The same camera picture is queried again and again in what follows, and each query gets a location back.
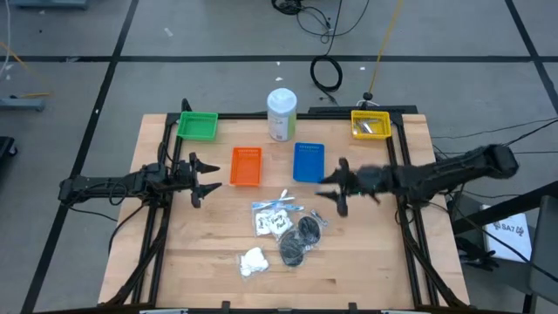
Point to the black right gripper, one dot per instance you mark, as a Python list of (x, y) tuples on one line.
[(370, 179)]

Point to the white disinfecting wipes canister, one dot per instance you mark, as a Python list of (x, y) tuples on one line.
[(282, 109)]

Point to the bagged pads handwritten label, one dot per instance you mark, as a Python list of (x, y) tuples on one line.
[(280, 221)]

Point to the bagged blue white toothbrush kit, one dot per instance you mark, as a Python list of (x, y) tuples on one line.
[(276, 202)]

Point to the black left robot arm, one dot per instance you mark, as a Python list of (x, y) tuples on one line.
[(96, 183)]

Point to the black ball mount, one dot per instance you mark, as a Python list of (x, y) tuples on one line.
[(368, 96)]

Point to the bagged white cotton balls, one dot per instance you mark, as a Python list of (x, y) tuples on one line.
[(254, 261)]

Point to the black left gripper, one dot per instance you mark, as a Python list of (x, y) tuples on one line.
[(185, 176)]

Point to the black metal beam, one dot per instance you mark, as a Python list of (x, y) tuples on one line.
[(501, 211)]

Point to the grey metal foot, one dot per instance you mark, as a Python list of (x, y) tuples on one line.
[(22, 104)]

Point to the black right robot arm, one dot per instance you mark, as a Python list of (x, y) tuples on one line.
[(457, 170)]

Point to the black caster wheel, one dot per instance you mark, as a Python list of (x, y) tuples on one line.
[(6, 146)]

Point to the green plastic basket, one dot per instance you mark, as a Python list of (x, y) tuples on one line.
[(198, 126)]

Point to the white printed cardboard box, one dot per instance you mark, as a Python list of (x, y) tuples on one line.
[(510, 235)]

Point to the bagged small white pads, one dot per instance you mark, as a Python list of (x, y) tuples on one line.
[(261, 223)]

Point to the blue plastic basket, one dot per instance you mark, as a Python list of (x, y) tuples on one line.
[(308, 163)]

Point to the yellow plastic basket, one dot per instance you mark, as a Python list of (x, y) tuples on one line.
[(383, 124)]

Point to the orange plastic basket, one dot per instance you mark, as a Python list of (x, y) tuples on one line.
[(246, 168)]

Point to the black aluminium table frame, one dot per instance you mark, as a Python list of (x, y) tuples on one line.
[(244, 116)]

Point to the black crumpled object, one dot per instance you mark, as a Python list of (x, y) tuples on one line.
[(477, 257)]

